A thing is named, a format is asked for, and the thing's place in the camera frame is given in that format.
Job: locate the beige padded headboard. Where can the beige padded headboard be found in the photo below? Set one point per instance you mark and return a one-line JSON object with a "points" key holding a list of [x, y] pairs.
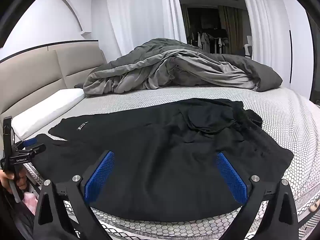
{"points": [[37, 75]]}

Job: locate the black pants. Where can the black pants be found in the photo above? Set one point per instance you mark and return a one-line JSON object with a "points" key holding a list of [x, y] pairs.
{"points": [[162, 155]]}

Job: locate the grey duvet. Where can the grey duvet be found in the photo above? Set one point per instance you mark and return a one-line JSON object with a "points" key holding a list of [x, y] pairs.
{"points": [[175, 70]]}

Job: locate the white pillow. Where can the white pillow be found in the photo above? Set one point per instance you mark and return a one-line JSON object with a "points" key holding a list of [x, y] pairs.
{"points": [[50, 110]]}

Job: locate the person's dark clothing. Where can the person's dark clothing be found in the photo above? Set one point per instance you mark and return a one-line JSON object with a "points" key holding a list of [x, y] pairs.
{"points": [[15, 222]]}

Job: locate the brown curtain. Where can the brown curtain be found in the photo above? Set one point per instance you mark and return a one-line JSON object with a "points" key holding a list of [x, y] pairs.
{"points": [[232, 25]]}

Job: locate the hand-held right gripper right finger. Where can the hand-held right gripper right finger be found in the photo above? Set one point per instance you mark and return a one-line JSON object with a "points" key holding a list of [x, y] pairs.
{"points": [[231, 177]]}

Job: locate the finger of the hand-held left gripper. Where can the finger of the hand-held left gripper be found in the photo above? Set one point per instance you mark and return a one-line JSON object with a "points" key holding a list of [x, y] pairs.
{"points": [[37, 150], [28, 143]]}

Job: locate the clothes rack with garments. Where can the clothes rack with garments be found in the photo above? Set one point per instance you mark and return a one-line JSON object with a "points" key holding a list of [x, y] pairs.
{"points": [[210, 41]]}

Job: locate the white chair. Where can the white chair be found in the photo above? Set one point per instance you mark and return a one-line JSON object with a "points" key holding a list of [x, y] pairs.
{"points": [[248, 46]]}

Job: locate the pink cloth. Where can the pink cloth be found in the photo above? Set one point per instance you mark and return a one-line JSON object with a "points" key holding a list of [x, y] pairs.
{"points": [[30, 203]]}

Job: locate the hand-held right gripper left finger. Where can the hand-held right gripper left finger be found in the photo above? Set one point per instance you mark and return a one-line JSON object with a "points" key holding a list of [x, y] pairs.
{"points": [[100, 177]]}

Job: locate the person's left hand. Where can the person's left hand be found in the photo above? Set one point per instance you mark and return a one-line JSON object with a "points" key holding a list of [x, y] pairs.
{"points": [[22, 180]]}

